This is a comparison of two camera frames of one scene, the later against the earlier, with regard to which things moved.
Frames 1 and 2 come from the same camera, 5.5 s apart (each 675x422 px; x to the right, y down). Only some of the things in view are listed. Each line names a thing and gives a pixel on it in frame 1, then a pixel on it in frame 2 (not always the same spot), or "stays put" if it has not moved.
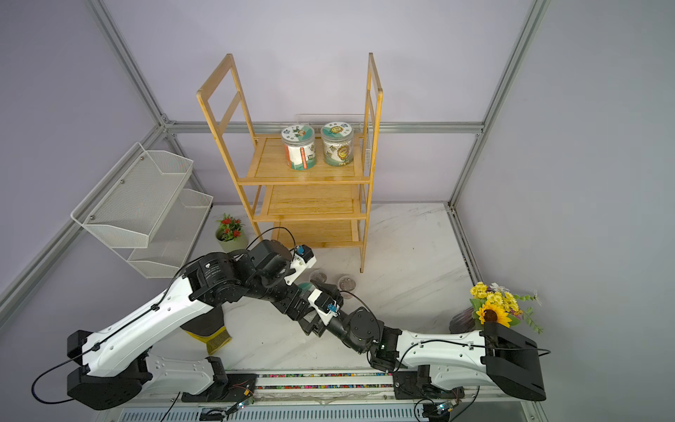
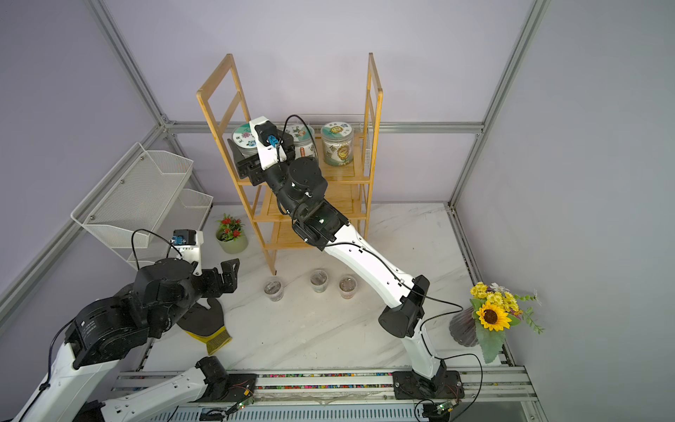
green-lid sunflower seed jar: (337, 139) stays put
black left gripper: (288, 309) → (216, 287)
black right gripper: (312, 325) → (254, 170)
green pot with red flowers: (230, 234) stays put
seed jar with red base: (299, 146) stays put
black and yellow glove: (209, 328) stays put
